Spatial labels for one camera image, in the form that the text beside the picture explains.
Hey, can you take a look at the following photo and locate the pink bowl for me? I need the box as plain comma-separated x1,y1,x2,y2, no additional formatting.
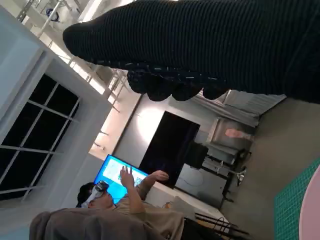
298,164,320,240

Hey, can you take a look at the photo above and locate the large black screen panel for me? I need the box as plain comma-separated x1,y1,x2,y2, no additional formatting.
138,111,201,190

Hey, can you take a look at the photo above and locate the black box on stand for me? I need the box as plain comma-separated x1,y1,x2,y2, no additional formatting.
188,142,210,168

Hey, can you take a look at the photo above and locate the white VR headset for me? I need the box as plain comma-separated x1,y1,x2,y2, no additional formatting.
81,180,111,208

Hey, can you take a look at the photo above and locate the grey fabric chair back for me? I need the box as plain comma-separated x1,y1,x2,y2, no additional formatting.
28,207,161,240

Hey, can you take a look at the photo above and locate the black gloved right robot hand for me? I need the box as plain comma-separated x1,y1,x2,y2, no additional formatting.
62,0,320,105

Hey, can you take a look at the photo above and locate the white desk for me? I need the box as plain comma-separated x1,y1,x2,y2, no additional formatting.
144,181,228,226

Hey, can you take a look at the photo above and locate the person wearing headset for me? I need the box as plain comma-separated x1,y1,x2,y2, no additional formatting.
74,165,186,240

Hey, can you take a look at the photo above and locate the grey metal cabinet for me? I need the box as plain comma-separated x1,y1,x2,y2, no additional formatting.
207,117,256,161

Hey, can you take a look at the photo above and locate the dark window with white frame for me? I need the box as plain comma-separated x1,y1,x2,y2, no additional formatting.
0,73,81,202

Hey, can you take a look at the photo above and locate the monitor with blue screen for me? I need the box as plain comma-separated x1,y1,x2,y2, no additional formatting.
93,154,151,205

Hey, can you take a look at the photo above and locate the green cutting mat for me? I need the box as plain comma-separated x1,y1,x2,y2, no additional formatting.
273,157,320,240

